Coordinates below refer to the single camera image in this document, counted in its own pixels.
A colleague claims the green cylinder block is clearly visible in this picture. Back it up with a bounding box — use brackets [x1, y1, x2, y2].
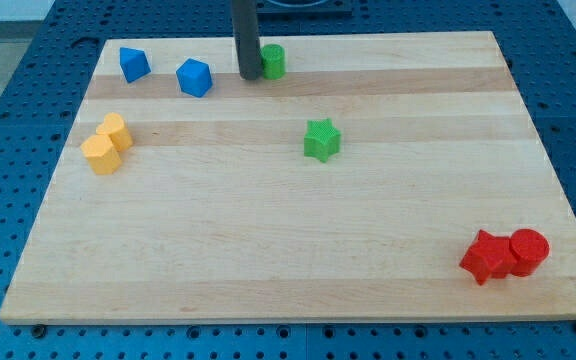
[261, 44, 286, 80]

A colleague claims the blue triangle block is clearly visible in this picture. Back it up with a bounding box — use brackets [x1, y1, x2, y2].
[119, 47, 151, 83]

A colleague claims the green star block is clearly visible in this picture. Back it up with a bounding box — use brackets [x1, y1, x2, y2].
[303, 118, 341, 163]

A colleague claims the light wooden board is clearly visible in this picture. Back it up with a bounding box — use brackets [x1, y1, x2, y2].
[0, 31, 576, 325]

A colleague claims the blue cube block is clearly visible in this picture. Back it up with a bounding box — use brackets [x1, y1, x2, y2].
[176, 58, 213, 98]

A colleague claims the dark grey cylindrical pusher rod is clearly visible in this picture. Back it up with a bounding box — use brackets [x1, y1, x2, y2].
[231, 0, 263, 81]

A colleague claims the yellow heart block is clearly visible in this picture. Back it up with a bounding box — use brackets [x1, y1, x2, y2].
[96, 112, 133, 152]

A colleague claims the yellow hexagon block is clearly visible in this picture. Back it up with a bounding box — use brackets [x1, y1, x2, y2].
[80, 135, 122, 175]

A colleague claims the red star block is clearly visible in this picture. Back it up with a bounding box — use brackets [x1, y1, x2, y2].
[459, 230, 517, 285]

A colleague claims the red cylinder block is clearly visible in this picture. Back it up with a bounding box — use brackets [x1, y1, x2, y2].
[510, 228, 550, 277]

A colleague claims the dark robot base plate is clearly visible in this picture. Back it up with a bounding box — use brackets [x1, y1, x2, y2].
[256, 0, 354, 15]

